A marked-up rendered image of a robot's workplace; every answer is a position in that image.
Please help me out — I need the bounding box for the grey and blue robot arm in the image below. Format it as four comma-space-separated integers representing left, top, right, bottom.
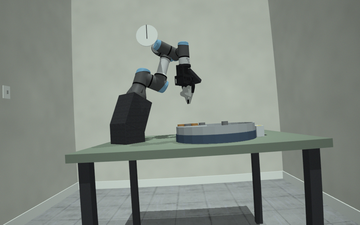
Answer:
127, 40, 201, 99

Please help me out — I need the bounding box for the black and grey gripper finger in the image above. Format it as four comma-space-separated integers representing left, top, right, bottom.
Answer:
184, 80, 195, 104
180, 86, 189, 104

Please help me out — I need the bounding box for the grey round turntable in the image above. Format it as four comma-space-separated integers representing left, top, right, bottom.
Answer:
176, 122, 265, 144

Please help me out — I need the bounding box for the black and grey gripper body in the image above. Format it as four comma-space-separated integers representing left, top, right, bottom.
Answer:
175, 64, 194, 87

